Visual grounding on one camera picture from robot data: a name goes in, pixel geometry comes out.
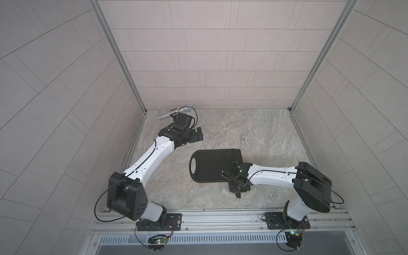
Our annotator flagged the black cutting board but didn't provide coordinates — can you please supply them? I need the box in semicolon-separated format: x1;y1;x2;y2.
189;149;235;183

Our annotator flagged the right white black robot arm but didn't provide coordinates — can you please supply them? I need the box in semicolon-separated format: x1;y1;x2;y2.
220;161;334;228

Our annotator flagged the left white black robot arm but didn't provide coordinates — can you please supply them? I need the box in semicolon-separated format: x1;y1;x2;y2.
103;111;204;228

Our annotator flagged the right circuit board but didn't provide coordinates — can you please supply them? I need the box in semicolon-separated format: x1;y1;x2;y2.
285;232;303;250

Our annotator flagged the left green circuit board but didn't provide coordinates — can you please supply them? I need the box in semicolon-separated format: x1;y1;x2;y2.
147;234;170;250

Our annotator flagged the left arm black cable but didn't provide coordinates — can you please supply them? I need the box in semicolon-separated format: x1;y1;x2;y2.
176;106;198;129

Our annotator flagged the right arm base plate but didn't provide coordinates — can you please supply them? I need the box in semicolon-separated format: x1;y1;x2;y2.
261;212;310;230

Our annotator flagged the white slotted cable duct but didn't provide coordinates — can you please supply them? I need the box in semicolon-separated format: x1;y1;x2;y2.
99;232;287;245

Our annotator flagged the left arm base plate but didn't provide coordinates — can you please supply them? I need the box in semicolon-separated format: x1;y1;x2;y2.
137;213;183;232

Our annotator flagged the aluminium rail frame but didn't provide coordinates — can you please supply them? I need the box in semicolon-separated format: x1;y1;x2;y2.
86;208;357;235

